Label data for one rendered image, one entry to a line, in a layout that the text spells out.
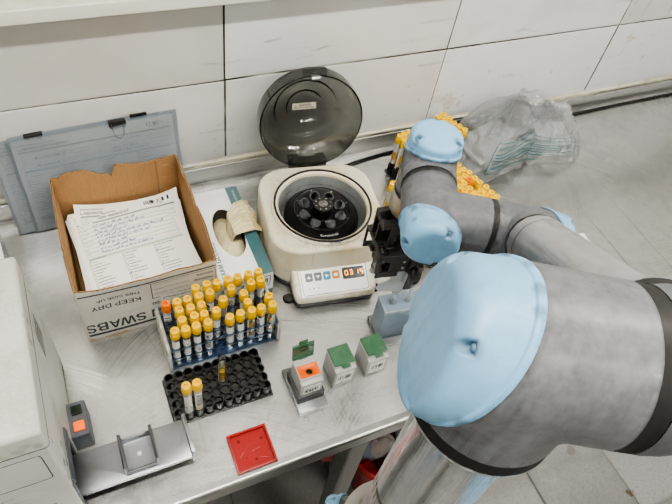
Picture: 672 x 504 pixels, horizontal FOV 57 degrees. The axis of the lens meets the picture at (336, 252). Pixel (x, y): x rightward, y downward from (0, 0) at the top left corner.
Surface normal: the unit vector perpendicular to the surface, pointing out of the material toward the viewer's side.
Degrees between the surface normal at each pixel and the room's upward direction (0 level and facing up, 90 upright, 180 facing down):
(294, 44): 90
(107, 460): 0
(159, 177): 88
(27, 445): 90
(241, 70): 90
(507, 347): 34
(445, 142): 0
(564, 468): 0
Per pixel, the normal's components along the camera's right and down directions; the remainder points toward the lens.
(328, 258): 0.25, 0.77
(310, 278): 0.22, -0.24
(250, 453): 0.13, -0.63
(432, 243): -0.09, 0.76
